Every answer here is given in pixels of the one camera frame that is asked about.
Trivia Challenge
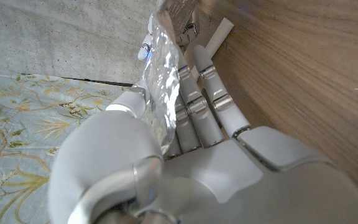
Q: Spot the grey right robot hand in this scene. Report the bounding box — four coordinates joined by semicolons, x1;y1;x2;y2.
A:
137;14;198;62

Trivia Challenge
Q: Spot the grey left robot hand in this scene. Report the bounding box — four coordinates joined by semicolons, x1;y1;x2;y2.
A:
47;44;358;224

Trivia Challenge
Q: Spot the crinkled aluminum foil roll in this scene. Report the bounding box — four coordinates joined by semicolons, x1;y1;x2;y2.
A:
140;0;200;155

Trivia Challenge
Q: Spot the white cylindrical tube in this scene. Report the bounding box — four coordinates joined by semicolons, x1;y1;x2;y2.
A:
190;17;235;82

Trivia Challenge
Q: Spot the floral blue backdrop cloth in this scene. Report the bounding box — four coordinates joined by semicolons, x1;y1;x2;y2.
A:
0;67;133;224

